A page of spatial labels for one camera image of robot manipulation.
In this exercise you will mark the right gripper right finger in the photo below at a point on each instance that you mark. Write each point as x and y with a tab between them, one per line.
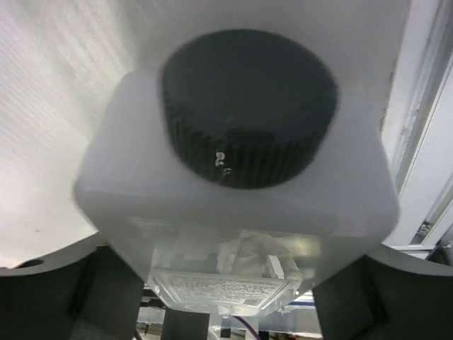
386	295

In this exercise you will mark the aluminium rail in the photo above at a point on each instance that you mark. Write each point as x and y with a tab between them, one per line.
417	131

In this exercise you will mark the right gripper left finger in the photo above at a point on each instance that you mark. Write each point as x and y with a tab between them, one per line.
83	291

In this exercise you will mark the white bottle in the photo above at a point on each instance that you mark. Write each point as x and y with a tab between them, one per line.
237	173

